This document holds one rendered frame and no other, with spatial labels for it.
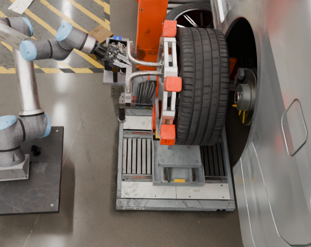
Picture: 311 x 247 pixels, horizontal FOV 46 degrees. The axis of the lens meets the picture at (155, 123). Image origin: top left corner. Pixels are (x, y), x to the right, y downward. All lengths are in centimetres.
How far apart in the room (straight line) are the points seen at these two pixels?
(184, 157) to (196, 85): 90
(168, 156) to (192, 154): 16
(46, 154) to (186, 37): 121
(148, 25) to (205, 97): 68
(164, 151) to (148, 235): 58
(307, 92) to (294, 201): 37
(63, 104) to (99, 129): 38
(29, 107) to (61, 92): 80
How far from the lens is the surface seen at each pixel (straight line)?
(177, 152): 257
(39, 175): 244
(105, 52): 177
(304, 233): 133
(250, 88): 208
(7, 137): 230
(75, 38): 174
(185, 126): 185
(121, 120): 203
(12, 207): 241
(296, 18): 143
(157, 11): 218
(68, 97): 308
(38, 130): 235
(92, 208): 264
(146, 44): 237
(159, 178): 256
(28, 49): 177
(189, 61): 180
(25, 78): 233
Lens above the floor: 250
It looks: 59 degrees down
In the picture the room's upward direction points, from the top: 10 degrees clockwise
